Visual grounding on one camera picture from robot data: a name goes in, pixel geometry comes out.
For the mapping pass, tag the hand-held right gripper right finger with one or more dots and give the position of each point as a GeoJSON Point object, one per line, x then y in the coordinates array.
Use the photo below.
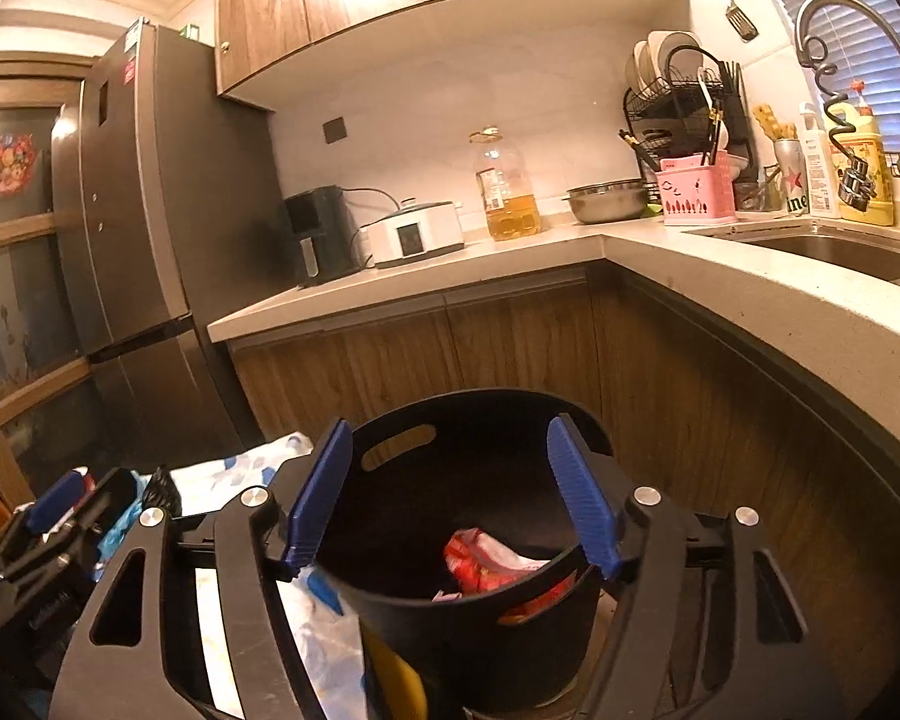
{"type": "Point", "coordinates": [585, 495]}

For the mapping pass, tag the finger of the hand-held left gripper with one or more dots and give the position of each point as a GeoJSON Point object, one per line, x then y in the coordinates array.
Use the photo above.
{"type": "Point", "coordinates": [112, 495]}
{"type": "Point", "coordinates": [60, 499]}

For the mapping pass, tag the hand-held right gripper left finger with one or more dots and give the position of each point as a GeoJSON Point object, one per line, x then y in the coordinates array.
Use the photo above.
{"type": "Point", "coordinates": [319, 495]}

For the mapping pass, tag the blue plastic bag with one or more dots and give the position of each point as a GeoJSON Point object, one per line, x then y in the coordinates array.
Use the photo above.
{"type": "Point", "coordinates": [124, 532]}

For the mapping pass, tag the black plastic bag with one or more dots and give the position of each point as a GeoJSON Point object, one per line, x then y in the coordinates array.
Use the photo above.
{"type": "Point", "coordinates": [157, 493]}

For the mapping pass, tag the black trash bin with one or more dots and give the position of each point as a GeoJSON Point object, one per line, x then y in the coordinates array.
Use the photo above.
{"type": "Point", "coordinates": [480, 480]}

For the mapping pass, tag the red and white plastic bag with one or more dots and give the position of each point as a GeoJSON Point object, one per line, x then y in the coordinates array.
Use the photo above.
{"type": "Point", "coordinates": [487, 559]}

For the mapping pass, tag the blue floral tablecloth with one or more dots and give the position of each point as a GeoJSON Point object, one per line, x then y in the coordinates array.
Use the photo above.
{"type": "Point", "coordinates": [322, 652]}

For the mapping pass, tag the wooden base cabinets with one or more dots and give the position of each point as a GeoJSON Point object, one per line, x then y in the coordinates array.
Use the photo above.
{"type": "Point", "coordinates": [510, 345]}

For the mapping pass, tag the yellow plastic object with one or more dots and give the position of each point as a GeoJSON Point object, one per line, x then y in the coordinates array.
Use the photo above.
{"type": "Point", "coordinates": [397, 682]}

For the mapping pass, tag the grey refrigerator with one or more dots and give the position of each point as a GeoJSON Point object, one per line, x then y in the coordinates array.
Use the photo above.
{"type": "Point", "coordinates": [157, 240]}

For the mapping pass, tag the black air fryer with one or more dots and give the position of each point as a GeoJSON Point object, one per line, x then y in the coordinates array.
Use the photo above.
{"type": "Point", "coordinates": [322, 232]}

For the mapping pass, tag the stone kitchen countertop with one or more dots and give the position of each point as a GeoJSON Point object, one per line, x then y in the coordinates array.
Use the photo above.
{"type": "Point", "coordinates": [757, 292]}

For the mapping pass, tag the wooden glass door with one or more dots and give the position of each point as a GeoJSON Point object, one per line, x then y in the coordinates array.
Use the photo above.
{"type": "Point", "coordinates": [15, 232]}

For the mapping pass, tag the white rice cooker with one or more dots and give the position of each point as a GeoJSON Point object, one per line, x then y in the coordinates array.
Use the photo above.
{"type": "Point", "coordinates": [420, 236]}

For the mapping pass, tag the cooking oil bottle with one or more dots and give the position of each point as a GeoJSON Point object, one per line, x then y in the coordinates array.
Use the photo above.
{"type": "Point", "coordinates": [506, 217]}

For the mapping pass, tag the steel bowl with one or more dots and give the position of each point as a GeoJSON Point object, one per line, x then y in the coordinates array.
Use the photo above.
{"type": "Point", "coordinates": [607, 202]}

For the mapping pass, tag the pink utensil holder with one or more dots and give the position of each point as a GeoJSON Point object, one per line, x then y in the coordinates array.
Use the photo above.
{"type": "Point", "coordinates": [694, 195]}

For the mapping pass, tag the colourful flower door sticker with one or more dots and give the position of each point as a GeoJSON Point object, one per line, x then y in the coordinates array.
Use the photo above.
{"type": "Point", "coordinates": [11, 165]}

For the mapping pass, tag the steel sink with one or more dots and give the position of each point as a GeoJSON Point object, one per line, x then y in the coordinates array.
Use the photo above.
{"type": "Point", "coordinates": [855, 251]}

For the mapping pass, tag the beer can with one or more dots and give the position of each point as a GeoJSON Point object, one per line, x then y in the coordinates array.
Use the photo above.
{"type": "Point", "coordinates": [793, 180]}

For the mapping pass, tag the black dish rack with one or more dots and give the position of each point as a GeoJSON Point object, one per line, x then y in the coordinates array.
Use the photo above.
{"type": "Point", "coordinates": [660, 120]}

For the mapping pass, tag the white plastic bottle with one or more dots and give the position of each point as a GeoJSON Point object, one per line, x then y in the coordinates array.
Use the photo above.
{"type": "Point", "coordinates": [817, 165]}

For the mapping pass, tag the white plastic spoon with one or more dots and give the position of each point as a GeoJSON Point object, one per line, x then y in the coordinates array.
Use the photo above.
{"type": "Point", "coordinates": [709, 101]}

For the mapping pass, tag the yellow kitchen brush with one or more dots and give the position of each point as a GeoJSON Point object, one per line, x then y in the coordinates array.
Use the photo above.
{"type": "Point", "coordinates": [769, 120]}

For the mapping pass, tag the white plate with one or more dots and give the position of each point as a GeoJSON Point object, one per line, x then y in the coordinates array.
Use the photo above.
{"type": "Point", "coordinates": [637, 64]}
{"type": "Point", "coordinates": [675, 45]}

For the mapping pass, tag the yellow detergent bottle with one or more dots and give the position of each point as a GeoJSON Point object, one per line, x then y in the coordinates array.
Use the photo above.
{"type": "Point", "coordinates": [879, 165]}

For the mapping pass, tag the steel kitchen faucet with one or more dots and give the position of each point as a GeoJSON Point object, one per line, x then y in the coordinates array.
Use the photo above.
{"type": "Point", "coordinates": [855, 0]}

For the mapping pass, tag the dark wall outlet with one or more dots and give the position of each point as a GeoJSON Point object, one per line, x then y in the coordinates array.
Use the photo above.
{"type": "Point", "coordinates": [334, 130]}

